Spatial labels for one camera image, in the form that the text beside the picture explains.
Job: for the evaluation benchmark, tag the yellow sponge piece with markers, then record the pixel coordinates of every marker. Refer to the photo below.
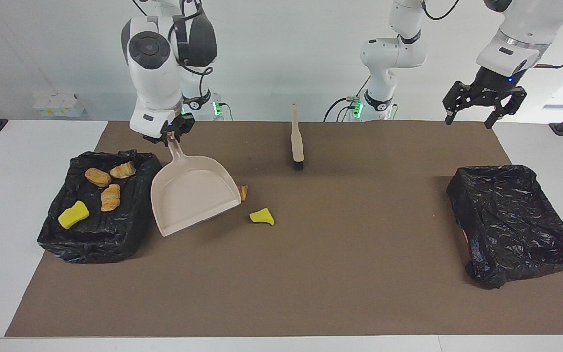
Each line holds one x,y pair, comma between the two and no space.
73,215
262,216

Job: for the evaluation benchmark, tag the orange striped croissant piece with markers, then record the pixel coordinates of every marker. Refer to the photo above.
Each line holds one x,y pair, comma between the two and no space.
244,193

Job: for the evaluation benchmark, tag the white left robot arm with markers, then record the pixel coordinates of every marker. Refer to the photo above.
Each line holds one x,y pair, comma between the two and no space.
389,54

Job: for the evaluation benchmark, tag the black bag lined bin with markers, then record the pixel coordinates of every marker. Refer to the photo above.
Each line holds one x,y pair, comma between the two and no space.
516,230
96,239

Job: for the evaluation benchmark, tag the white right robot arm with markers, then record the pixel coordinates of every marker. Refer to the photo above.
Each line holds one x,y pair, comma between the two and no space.
157,93

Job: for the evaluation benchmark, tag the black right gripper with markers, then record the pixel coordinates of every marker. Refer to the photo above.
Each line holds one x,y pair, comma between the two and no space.
174,128

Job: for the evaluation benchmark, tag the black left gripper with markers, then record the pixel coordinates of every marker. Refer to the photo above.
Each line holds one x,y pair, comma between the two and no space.
494,85

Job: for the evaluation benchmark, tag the beige plastic dustpan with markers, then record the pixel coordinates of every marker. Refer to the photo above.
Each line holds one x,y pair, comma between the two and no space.
191,195

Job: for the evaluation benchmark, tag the brown bread roll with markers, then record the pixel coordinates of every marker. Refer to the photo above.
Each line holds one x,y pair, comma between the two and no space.
97,177

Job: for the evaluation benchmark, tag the beige brush black bristles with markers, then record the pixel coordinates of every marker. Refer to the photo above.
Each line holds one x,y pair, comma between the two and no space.
297,142

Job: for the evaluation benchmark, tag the flaky pastry piece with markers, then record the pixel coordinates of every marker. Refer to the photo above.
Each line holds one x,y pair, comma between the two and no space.
110,197
123,170

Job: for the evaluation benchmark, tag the white cardboard box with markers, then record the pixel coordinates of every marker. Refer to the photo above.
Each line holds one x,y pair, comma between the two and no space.
56,105

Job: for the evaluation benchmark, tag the brown table mat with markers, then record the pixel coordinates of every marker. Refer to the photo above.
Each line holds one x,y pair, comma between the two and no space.
291,293

